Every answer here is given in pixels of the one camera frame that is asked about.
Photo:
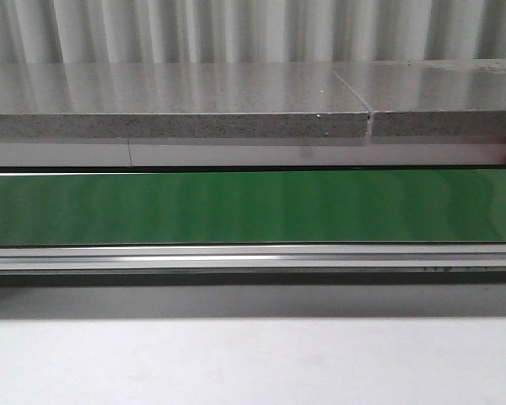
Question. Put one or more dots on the grey stone slab left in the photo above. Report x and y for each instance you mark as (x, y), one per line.
(175, 100)

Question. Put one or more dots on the grey stone slab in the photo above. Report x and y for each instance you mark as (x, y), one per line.
(463, 100)
(175, 100)

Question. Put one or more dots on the grey stone slab right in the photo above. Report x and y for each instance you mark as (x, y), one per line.
(463, 100)

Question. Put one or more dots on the green conveyor belt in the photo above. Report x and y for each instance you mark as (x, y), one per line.
(254, 207)

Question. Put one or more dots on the white pleated curtain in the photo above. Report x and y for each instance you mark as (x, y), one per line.
(250, 31)

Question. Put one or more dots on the aluminium conveyor side rail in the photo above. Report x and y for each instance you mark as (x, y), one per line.
(253, 259)

